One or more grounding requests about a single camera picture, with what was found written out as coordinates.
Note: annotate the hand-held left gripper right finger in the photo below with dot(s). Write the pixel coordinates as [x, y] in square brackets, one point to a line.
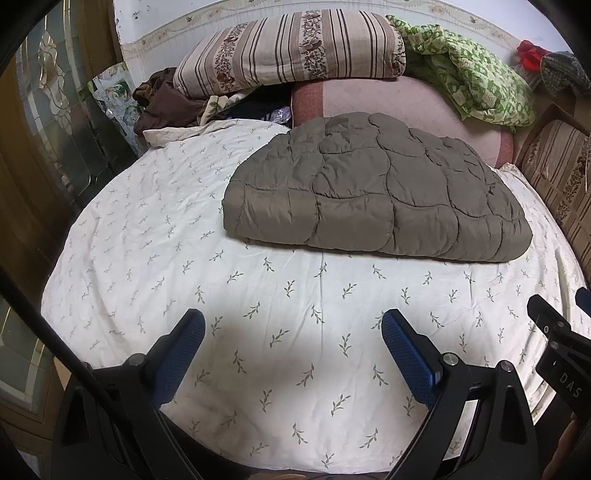
[408, 353]

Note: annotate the brown cloth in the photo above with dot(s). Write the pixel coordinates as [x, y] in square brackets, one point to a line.
[161, 101]

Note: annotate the striped floral cushion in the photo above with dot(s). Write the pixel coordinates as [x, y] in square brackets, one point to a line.
[563, 175]

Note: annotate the ornate glass door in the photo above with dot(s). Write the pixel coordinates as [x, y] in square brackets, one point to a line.
[55, 124]

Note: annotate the red cloth item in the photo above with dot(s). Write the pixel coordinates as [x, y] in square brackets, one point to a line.
[531, 54]

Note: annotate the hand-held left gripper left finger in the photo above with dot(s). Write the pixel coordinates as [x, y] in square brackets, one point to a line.
[182, 350]

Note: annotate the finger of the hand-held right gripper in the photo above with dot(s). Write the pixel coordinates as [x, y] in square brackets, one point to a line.
[547, 318]
[585, 301]

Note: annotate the olive grey padded jacket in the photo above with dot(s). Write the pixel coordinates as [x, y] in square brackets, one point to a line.
[369, 194]

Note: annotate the green white patterned blanket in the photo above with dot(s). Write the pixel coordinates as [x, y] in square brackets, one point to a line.
[480, 83]

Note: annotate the dark clothes pile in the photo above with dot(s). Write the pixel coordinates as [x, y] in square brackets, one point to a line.
[254, 110]

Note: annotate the striped floral pillow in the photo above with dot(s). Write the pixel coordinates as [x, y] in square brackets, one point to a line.
[286, 50]

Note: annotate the clear plastic bag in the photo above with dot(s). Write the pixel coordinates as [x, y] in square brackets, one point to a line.
[115, 101]

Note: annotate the grey knit item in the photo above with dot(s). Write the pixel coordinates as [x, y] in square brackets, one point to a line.
[565, 74]

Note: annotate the pink and red cushion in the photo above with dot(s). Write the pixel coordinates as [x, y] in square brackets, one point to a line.
[369, 99]

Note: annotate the white leaf-print bedsheet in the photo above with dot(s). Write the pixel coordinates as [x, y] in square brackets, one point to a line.
[152, 240]

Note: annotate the cream patterned cloth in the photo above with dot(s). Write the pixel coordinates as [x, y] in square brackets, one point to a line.
[221, 105]

